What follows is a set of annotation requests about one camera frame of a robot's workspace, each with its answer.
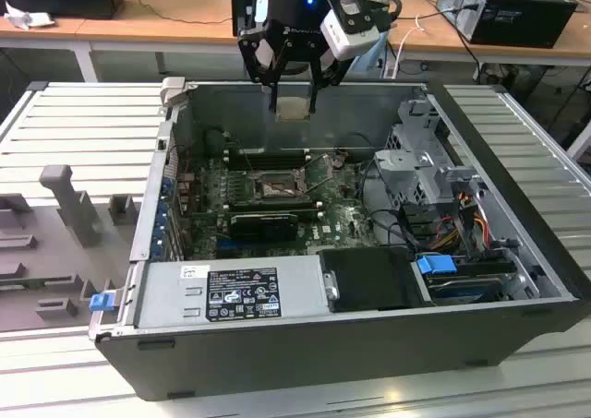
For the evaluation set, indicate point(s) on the black open PC case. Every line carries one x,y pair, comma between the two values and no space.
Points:
277,362

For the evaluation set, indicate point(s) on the grey metal drive cage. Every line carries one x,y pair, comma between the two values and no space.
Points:
415,164

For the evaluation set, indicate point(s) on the black plastic shroud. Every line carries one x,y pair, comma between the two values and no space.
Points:
369,275

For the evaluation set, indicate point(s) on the crumpled white paper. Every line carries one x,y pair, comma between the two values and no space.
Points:
27,19

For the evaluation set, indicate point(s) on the wooden desk white frame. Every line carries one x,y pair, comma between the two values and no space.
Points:
138,30

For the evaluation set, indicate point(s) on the green motherboard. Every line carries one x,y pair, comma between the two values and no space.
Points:
341,224

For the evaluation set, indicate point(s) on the black graphics card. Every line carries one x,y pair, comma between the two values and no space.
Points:
263,226

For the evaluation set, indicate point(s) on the black RAM slot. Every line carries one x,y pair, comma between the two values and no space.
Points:
272,201
272,208
268,162
258,152

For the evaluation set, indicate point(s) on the hard disk drive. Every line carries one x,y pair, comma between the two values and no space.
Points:
466,291

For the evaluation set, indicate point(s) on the CPU socket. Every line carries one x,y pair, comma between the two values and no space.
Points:
277,185

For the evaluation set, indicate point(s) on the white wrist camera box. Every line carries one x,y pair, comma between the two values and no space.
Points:
346,39

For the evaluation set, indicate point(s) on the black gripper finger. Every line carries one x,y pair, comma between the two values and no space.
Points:
258,53
330,69

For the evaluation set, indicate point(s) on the grey case corner latch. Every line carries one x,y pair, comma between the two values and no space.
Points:
172,92

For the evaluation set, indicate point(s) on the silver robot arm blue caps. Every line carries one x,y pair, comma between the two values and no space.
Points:
377,51

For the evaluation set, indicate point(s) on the grey power supply unit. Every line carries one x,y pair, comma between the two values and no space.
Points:
161,298

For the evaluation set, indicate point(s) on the blue case latch tab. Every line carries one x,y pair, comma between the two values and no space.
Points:
100,302

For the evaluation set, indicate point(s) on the coin cell battery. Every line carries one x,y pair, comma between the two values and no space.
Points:
339,158

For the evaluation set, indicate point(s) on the grey parts rack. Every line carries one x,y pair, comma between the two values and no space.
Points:
55,252

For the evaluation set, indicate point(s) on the silver shroud latch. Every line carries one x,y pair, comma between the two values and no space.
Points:
331,286

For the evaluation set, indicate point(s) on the silver square CPU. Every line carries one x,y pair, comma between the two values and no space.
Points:
292,109

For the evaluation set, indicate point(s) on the black PC tower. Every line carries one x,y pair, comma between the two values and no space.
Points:
237,12

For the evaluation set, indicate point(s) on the black desktop PC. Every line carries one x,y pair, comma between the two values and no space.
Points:
522,12

